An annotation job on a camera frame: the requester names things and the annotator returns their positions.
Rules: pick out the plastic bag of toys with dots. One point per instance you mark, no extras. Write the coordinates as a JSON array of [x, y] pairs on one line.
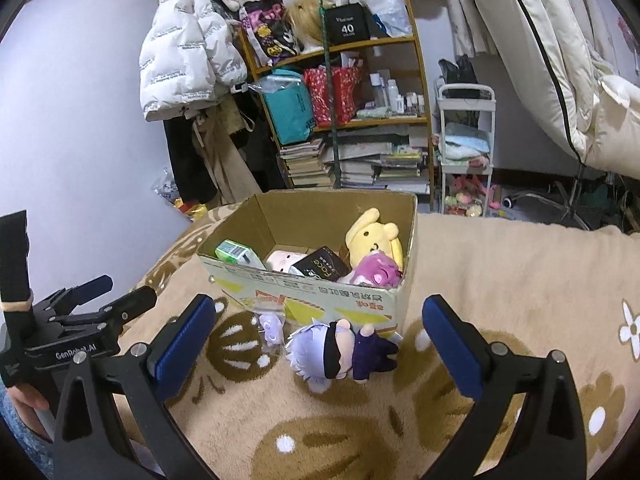
[[166, 187]]

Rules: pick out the blonde wig head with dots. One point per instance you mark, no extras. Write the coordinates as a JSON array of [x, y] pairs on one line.
[[304, 17]]

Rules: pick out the white puffer jacket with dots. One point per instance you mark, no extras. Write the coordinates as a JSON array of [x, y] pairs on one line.
[[188, 60]]

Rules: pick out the teal shopping bag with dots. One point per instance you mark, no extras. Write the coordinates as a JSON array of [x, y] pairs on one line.
[[289, 104]]

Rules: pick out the beige coat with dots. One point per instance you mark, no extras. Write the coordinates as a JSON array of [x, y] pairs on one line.
[[212, 130]]

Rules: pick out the black box marked 40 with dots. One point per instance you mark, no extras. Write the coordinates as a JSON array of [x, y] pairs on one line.
[[346, 24]]

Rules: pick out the white rolling cart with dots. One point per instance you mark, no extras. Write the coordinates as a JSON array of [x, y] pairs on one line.
[[465, 149]]

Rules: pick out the red gift bag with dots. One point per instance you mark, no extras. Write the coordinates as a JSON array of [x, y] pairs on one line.
[[346, 83]]

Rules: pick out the pink bear plush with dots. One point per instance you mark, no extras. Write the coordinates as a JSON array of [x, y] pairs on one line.
[[374, 270]]

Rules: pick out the person's left hand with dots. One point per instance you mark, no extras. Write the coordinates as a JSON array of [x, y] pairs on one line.
[[28, 402]]

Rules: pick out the green pole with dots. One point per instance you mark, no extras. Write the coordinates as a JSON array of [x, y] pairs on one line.
[[331, 104]]

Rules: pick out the yellow dog plush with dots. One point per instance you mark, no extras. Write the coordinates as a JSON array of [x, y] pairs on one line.
[[368, 234]]

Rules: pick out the green tissue pack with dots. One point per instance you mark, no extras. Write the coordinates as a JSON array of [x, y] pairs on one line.
[[233, 252]]

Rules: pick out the wooden shelf unit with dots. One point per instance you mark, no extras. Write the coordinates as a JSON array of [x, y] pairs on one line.
[[388, 145]]

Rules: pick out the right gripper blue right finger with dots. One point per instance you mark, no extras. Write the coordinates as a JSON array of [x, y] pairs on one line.
[[548, 440]]

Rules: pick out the black face mask packet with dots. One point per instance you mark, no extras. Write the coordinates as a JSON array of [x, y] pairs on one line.
[[322, 264]]

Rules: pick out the beige patterned plush rug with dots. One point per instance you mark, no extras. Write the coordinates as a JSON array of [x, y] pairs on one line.
[[531, 286]]

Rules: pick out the stack of books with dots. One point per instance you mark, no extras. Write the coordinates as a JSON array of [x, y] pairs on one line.
[[304, 164]]

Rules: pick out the cardboard box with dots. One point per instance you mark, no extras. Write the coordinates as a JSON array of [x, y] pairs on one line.
[[303, 221]]

